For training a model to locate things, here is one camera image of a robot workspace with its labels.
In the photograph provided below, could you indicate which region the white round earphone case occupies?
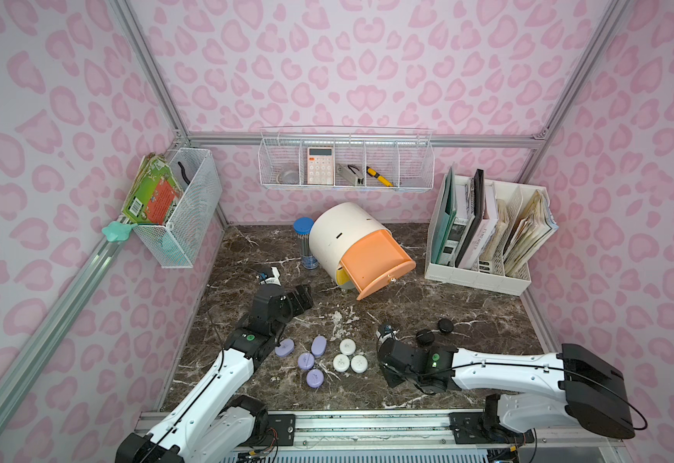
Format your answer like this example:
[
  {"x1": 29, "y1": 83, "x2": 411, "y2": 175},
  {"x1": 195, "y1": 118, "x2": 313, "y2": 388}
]
[
  {"x1": 351, "y1": 355, "x2": 368, "y2": 374},
  {"x1": 339, "y1": 339, "x2": 356, "y2": 357},
  {"x1": 332, "y1": 354, "x2": 351, "y2": 372}
]

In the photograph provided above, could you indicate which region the yellow drawer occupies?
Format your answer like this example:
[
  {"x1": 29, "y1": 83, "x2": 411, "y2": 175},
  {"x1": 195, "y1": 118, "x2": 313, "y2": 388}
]
[{"x1": 335, "y1": 266, "x2": 356, "y2": 291}]

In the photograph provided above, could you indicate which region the white round drawer cabinet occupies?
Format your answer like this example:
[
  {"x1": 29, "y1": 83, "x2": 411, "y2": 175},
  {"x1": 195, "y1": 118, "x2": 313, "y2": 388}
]
[{"x1": 309, "y1": 203, "x2": 388, "y2": 281}]

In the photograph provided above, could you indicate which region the orange top drawer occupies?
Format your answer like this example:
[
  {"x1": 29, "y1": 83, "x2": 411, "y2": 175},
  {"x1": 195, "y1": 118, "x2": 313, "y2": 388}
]
[{"x1": 340, "y1": 230, "x2": 416, "y2": 301}]

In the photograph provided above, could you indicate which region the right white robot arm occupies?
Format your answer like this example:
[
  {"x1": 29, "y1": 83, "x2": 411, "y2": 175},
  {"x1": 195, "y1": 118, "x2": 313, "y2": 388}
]
[{"x1": 378, "y1": 335, "x2": 639, "y2": 441}]

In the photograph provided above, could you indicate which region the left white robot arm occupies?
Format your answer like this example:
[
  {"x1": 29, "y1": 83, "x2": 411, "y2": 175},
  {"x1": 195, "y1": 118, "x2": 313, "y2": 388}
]
[{"x1": 115, "y1": 284, "x2": 313, "y2": 462}]

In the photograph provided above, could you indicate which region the black earphone case upper left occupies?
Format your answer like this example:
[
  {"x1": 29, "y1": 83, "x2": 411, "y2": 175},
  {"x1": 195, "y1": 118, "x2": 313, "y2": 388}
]
[{"x1": 415, "y1": 329, "x2": 435, "y2": 347}]

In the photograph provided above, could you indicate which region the black earphone case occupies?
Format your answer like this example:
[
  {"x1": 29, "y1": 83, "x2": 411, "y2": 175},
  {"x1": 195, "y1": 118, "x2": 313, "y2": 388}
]
[
  {"x1": 415, "y1": 329, "x2": 435, "y2": 347},
  {"x1": 437, "y1": 318, "x2": 455, "y2": 334}
]

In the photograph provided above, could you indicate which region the purple earphone case far left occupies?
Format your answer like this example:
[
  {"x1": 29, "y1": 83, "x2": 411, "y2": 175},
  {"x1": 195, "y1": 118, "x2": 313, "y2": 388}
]
[{"x1": 274, "y1": 339, "x2": 296, "y2": 358}]

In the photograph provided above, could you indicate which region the purple earphone case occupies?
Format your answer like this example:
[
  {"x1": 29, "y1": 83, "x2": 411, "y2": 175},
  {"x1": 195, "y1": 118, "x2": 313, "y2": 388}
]
[
  {"x1": 306, "y1": 368, "x2": 325, "y2": 389},
  {"x1": 311, "y1": 335, "x2": 327, "y2": 358},
  {"x1": 274, "y1": 339, "x2": 296, "y2": 358},
  {"x1": 298, "y1": 352, "x2": 315, "y2": 372}
]

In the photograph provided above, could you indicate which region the purple earphone case upper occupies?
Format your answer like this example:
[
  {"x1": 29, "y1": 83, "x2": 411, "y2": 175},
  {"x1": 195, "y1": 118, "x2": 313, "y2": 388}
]
[{"x1": 311, "y1": 335, "x2": 327, "y2": 358}]

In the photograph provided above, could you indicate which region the purple earphone case middle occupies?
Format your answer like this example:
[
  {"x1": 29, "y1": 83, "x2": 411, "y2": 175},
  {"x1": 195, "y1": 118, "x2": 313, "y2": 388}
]
[{"x1": 298, "y1": 352, "x2": 315, "y2": 372}]

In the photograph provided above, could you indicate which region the black earphone case upper right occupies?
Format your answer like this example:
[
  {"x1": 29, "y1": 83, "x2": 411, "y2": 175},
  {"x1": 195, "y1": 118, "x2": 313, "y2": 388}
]
[{"x1": 437, "y1": 318, "x2": 455, "y2": 334}]

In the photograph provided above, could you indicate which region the purple earphone case bottom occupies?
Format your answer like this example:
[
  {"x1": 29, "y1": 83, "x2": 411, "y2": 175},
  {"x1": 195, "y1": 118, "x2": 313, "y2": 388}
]
[{"x1": 306, "y1": 368, "x2": 325, "y2": 389}]

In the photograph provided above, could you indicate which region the blue lid pencil jar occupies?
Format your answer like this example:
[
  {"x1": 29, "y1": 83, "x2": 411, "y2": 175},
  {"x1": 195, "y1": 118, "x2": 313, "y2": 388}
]
[{"x1": 293, "y1": 217, "x2": 319, "y2": 270}]

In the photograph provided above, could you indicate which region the round metal tin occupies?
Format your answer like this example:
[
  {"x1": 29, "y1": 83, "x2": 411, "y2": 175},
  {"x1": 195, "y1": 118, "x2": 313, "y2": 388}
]
[{"x1": 276, "y1": 168, "x2": 300, "y2": 185}]

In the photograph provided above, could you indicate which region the pink white calculator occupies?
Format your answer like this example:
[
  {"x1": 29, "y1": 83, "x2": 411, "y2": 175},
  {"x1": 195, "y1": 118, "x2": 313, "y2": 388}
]
[{"x1": 306, "y1": 146, "x2": 335, "y2": 185}]

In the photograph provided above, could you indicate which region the grey stapler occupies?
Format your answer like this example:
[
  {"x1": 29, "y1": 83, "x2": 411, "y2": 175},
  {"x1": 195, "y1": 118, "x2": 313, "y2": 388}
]
[{"x1": 336, "y1": 164, "x2": 365, "y2": 187}]

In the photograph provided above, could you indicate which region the white file organizer box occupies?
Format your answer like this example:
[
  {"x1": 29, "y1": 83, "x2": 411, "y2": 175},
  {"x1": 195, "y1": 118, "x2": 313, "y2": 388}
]
[{"x1": 425, "y1": 171, "x2": 549, "y2": 296}]

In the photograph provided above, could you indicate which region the teal green folder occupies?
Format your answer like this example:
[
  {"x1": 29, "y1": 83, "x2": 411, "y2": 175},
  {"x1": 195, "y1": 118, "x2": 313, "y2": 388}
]
[{"x1": 431, "y1": 167, "x2": 458, "y2": 264}]

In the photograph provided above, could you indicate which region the black item in basket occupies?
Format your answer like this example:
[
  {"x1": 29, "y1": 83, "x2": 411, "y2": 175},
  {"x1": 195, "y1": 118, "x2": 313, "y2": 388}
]
[{"x1": 178, "y1": 161, "x2": 191, "y2": 185}]

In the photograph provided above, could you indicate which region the yellow black utility knife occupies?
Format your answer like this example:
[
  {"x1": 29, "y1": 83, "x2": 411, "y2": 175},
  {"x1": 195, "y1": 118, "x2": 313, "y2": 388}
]
[{"x1": 366, "y1": 166, "x2": 394, "y2": 188}]

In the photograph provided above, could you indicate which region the white pink book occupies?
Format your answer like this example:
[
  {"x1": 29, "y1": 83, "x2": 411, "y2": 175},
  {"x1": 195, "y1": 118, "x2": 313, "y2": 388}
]
[{"x1": 460, "y1": 181, "x2": 498, "y2": 269}]

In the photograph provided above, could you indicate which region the green red booklet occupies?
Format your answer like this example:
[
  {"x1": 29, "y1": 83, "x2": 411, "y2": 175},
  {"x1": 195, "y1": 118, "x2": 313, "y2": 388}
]
[{"x1": 122, "y1": 154, "x2": 184, "y2": 226}]

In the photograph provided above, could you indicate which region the stack of magazines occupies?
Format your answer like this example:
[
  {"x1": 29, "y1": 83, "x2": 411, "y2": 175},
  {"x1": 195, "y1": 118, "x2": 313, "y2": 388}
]
[{"x1": 478, "y1": 187, "x2": 559, "y2": 278}]

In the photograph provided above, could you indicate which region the black binder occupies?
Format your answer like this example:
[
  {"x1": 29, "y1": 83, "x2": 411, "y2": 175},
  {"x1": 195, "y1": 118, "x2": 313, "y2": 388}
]
[{"x1": 455, "y1": 169, "x2": 485, "y2": 268}]

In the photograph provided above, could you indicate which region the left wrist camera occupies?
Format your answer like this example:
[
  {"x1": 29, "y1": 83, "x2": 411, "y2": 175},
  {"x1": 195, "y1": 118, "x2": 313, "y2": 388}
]
[{"x1": 257, "y1": 266, "x2": 281, "y2": 286}]

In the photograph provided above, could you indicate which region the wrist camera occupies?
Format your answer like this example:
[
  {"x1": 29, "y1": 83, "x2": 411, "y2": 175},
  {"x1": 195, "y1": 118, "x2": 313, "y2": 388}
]
[
  {"x1": 257, "y1": 266, "x2": 281, "y2": 286},
  {"x1": 376, "y1": 323, "x2": 397, "y2": 343}
]

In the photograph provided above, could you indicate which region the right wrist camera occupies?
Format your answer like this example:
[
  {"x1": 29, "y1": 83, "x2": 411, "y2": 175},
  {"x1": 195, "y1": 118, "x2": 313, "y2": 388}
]
[{"x1": 376, "y1": 323, "x2": 397, "y2": 343}]

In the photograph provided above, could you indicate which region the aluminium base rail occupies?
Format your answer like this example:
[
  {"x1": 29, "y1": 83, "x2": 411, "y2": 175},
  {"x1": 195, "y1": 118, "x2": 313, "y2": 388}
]
[{"x1": 119, "y1": 401, "x2": 624, "y2": 462}]

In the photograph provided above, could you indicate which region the white mesh wall basket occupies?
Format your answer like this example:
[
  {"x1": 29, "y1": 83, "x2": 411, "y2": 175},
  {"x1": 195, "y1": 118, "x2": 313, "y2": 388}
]
[{"x1": 134, "y1": 148, "x2": 222, "y2": 268}]

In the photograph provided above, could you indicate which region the white wire wall shelf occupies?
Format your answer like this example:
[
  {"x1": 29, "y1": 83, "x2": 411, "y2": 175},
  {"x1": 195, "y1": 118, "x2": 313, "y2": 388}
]
[{"x1": 257, "y1": 125, "x2": 435, "y2": 192}]

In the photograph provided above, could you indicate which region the mint green wall hook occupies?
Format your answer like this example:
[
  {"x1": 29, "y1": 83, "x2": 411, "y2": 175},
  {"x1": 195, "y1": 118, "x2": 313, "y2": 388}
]
[{"x1": 102, "y1": 221, "x2": 136, "y2": 243}]

